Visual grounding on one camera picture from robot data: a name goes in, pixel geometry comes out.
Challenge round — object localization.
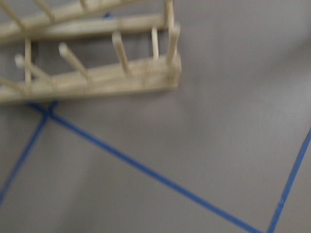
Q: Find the wooden dish rack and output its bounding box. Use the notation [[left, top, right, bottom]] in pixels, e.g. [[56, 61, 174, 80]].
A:
[[0, 0, 182, 105]]

